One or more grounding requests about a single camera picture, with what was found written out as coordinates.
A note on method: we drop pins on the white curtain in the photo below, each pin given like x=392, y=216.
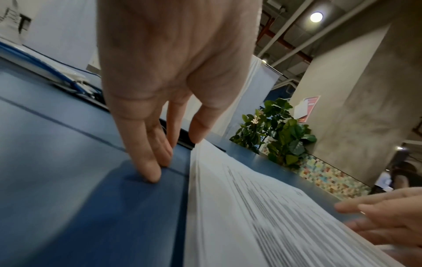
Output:
x=250, y=91

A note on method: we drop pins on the red white poster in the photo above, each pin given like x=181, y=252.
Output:
x=308, y=108

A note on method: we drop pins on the person's right hand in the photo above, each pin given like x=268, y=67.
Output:
x=389, y=216

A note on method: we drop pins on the group of ceiling lamps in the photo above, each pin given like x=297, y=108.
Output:
x=315, y=17

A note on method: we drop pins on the pile of printed papers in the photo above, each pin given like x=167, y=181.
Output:
x=263, y=221

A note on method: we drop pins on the green potted plant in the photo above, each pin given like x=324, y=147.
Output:
x=280, y=133

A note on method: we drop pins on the concrete pillar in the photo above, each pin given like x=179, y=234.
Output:
x=356, y=91

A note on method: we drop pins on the person's left hand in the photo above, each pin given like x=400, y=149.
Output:
x=171, y=52

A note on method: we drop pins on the colourful mosaic tile wall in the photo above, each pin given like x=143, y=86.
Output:
x=329, y=174

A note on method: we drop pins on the dense table print paper sheet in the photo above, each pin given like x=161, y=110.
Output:
x=263, y=221

